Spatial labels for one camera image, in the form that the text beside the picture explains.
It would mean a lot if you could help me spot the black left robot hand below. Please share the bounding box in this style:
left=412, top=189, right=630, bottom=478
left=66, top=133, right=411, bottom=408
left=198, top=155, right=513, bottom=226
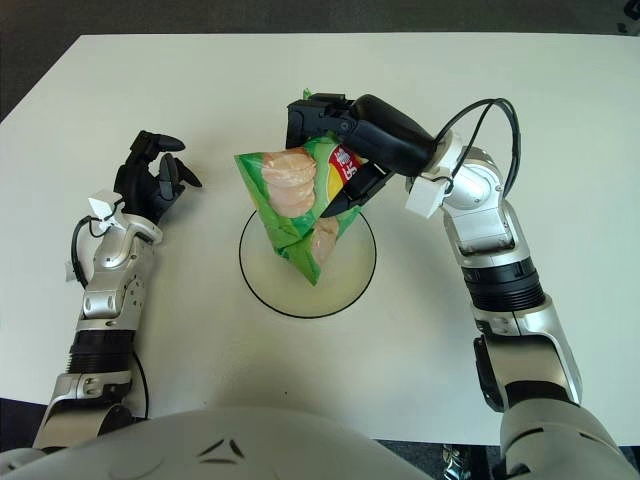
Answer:
left=112, top=129, right=204, bottom=226

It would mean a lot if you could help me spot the metal part under table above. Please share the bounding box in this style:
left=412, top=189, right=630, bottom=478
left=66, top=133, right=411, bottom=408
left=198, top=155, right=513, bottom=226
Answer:
left=442, top=443, right=474, bottom=480

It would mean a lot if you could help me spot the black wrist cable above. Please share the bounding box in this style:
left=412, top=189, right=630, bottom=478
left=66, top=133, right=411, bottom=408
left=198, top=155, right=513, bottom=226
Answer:
left=69, top=217, right=124, bottom=289
left=434, top=97, right=522, bottom=199

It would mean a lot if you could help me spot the thin black elbow cable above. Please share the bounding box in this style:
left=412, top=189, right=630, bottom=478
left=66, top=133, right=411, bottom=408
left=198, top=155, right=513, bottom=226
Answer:
left=130, top=352, right=151, bottom=419

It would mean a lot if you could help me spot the white plate with black rim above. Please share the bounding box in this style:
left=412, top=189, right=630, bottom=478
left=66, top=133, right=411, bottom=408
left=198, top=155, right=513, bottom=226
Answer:
left=238, top=209, right=378, bottom=319

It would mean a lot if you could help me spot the white left wrist label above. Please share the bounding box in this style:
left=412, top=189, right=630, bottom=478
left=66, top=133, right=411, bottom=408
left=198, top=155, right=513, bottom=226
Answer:
left=87, top=189, right=124, bottom=236

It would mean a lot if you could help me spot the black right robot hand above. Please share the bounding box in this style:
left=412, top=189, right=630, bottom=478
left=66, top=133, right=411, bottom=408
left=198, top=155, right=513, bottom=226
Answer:
left=285, top=92, right=437, bottom=220

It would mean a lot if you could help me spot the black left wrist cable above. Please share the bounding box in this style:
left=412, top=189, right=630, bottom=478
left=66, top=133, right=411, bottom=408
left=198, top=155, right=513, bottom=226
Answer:
left=69, top=217, right=124, bottom=289

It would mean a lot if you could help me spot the black chair base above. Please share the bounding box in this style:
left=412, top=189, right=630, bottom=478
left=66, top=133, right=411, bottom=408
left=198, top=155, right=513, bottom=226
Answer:
left=617, top=0, right=640, bottom=35

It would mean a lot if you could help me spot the green potato chips bag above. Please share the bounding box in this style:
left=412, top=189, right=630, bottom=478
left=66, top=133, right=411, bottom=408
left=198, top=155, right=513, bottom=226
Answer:
left=233, top=88, right=370, bottom=287

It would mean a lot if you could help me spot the grey robot torso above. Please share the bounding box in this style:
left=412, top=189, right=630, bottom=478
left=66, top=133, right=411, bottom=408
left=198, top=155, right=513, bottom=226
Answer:
left=0, top=405, right=451, bottom=480

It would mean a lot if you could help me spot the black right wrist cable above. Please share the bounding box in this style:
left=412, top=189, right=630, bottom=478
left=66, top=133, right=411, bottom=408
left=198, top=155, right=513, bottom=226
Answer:
left=434, top=97, right=522, bottom=199

